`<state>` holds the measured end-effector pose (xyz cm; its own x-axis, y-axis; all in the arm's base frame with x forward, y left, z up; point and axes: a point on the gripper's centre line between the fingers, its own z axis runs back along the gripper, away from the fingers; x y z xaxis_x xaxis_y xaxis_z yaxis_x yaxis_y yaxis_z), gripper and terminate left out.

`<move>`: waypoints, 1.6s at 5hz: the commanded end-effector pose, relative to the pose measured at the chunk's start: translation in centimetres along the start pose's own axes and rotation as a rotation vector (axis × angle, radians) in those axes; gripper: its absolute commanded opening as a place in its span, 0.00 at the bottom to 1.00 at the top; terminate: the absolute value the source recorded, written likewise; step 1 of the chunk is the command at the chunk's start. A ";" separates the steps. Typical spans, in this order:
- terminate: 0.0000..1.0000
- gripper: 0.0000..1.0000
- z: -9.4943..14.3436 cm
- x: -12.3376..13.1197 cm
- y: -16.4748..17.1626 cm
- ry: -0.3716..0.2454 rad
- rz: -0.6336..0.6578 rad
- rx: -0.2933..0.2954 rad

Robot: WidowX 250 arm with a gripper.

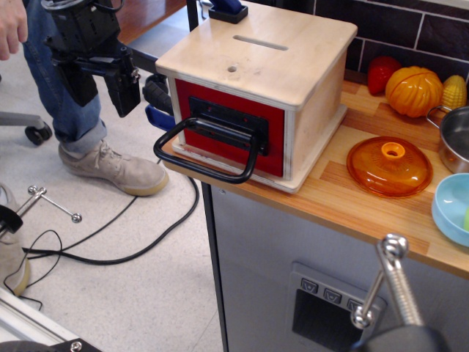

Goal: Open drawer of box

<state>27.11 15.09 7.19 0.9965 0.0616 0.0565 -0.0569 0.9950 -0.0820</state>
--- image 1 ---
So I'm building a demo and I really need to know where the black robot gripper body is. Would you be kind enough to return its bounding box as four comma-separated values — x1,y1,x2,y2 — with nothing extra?
41,1,133,77

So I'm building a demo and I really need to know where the red front wooden drawer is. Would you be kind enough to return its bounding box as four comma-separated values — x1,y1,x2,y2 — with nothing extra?
154,79,284,184

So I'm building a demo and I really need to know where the steel cooking pot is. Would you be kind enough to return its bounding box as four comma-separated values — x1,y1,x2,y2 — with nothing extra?
426,106,468,173

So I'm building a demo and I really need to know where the metal clamp screw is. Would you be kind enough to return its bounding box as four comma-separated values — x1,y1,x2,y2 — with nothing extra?
350,233,451,352
0,185,83,239

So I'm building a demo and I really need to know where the metal clamp screw left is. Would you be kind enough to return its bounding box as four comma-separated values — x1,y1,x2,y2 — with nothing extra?
0,185,83,239

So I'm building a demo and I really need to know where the blue jeans leg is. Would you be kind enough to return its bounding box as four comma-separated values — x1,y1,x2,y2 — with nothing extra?
23,1,107,156

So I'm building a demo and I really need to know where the orange toy pumpkin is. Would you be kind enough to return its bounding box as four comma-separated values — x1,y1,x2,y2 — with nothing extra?
385,66,443,118

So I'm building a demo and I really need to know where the blue black clamp handle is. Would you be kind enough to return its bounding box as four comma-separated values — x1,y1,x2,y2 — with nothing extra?
142,74,175,131

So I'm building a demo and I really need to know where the thin black floor cable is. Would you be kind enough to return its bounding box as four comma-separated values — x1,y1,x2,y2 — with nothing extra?
3,196,139,311

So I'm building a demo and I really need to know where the yellow toy corn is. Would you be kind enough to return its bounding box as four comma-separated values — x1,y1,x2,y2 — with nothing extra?
441,75,468,109

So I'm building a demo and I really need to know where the grey toy kitchen cabinet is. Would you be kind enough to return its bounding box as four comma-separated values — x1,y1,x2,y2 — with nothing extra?
202,180,468,351

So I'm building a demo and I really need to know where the metal clamp screw right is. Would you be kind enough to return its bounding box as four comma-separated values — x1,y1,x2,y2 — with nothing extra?
350,233,451,352

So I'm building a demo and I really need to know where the beige sneaker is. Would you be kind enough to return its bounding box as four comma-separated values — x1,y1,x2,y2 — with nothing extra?
59,140,169,197
1,183,31,296

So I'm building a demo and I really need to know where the person's bare hand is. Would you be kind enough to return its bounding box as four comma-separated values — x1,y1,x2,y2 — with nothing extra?
0,0,28,61

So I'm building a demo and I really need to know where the red toy pepper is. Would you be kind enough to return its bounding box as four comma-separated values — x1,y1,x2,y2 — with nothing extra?
367,56,402,95

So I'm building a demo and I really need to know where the orange transparent pot lid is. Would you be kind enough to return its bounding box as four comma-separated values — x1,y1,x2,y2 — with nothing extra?
347,136,433,198

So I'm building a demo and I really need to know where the aluminium frame rail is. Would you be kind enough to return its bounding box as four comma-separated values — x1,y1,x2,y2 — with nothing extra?
1,288,98,351

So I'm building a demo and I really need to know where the office chair base wheel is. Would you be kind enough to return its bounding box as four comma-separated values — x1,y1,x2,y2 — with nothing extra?
1,111,52,146

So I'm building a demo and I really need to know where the blue black clamp on box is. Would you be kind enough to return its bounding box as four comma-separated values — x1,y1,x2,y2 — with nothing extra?
209,0,248,24

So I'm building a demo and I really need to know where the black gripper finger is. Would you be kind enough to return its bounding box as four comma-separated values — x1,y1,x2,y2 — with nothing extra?
56,64,97,107
104,46,141,117

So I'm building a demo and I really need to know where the thick black floor cable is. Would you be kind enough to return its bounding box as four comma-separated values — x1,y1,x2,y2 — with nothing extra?
22,175,200,266

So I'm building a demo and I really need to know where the light wooden box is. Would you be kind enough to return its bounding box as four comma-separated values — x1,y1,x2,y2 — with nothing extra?
156,3,358,193

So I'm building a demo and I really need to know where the green item in bowl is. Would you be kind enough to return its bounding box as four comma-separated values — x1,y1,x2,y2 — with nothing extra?
463,208,469,232

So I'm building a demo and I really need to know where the light blue bowl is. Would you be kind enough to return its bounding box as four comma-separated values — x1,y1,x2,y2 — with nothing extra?
432,173,468,247

